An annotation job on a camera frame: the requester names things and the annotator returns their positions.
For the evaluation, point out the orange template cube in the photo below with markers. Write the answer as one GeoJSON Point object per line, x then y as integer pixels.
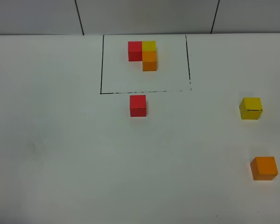
{"type": "Point", "coordinates": [149, 61]}

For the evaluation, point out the red template cube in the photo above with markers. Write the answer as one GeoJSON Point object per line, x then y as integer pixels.
{"type": "Point", "coordinates": [134, 51]}

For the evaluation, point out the yellow template cube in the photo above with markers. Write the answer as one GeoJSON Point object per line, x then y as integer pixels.
{"type": "Point", "coordinates": [149, 46]}

